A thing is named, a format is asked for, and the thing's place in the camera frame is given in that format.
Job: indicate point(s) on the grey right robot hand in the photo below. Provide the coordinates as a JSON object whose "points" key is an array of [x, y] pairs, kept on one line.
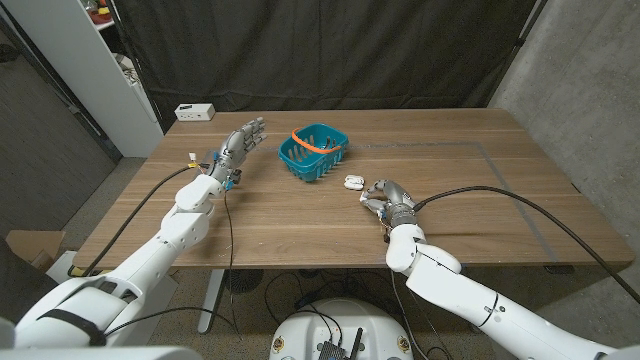
{"points": [[397, 200]]}

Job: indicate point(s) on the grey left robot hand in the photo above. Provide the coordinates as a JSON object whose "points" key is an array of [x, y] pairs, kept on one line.
{"points": [[227, 155]]}

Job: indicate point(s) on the white AirPods case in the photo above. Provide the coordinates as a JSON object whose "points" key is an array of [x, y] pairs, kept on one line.
{"points": [[354, 183]]}

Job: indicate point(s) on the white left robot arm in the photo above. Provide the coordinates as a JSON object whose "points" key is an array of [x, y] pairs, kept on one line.
{"points": [[180, 235]]}

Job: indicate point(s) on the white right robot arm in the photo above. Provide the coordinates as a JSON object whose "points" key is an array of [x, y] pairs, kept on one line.
{"points": [[450, 290]]}

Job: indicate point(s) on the white power strip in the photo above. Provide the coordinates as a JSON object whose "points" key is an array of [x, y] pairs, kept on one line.
{"points": [[195, 112]]}

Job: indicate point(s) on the grey table leg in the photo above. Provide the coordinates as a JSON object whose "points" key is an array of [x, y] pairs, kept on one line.
{"points": [[210, 300], [462, 274]]}

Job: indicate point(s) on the black round fan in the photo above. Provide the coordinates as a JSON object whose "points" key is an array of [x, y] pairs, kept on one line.
{"points": [[243, 280]]}

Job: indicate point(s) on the black curtain backdrop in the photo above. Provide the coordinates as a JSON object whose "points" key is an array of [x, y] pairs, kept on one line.
{"points": [[320, 50]]}

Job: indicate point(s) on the white robot torso base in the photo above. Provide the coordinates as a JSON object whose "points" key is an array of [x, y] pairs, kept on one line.
{"points": [[310, 325]]}

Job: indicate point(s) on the black antenna module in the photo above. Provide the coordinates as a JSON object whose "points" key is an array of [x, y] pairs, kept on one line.
{"points": [[330, 351]]}

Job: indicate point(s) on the white cabinet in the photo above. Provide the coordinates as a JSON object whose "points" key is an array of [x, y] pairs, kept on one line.
{"points": [[75, 60]]}

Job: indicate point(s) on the red bowl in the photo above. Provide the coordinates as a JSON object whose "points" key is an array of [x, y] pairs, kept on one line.
{"points": [[101, 18]]}

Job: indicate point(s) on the cardboard box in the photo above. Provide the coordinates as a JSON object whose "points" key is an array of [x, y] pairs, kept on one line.
{"points": [[35, 245]]}

